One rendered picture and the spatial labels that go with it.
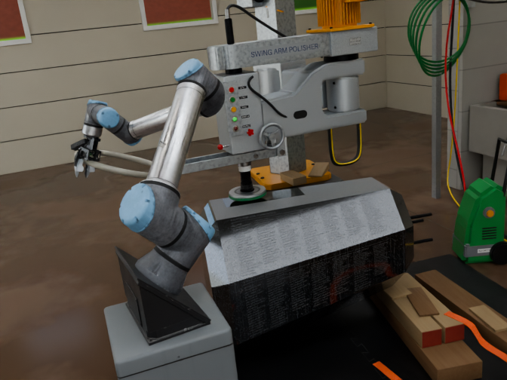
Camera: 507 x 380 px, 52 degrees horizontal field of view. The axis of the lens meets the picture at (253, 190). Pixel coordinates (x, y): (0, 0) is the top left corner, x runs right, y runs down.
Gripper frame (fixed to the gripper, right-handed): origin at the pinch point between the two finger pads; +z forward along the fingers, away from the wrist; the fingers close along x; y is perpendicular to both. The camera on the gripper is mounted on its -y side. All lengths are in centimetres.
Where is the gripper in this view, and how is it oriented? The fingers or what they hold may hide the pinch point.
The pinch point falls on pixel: (81, 174)
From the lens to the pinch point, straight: 268.4
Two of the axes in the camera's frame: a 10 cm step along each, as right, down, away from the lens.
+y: 7.7, 2.9, -5.7
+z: -2.4, 9.6, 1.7
